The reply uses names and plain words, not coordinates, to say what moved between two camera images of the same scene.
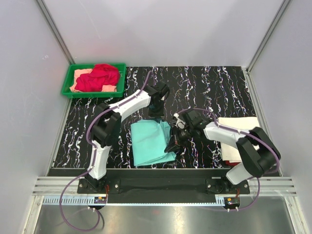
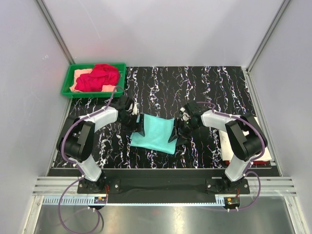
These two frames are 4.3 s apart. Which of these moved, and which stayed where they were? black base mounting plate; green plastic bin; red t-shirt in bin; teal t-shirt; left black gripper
Moved: left black gripper; teal t-shirt
Stayed: black base mounting plate; red t-shirt in bin; green plastic bin
